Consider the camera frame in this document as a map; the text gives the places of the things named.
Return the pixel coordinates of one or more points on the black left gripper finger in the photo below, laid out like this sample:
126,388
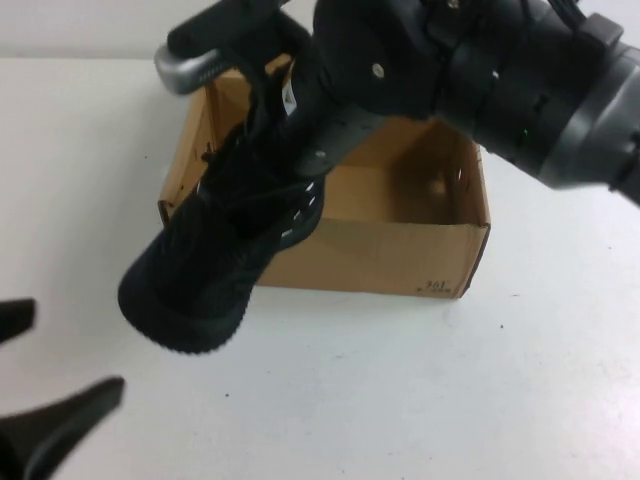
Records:
55,430
17,317

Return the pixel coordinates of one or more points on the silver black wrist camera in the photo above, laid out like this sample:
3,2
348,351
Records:
200,60

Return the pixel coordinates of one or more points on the black knit sneaker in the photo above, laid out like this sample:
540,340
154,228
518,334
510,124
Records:
200,285

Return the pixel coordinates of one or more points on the brown cardboard shoe box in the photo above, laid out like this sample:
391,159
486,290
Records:
380,255

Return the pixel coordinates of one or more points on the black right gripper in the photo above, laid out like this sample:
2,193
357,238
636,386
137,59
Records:
380,55

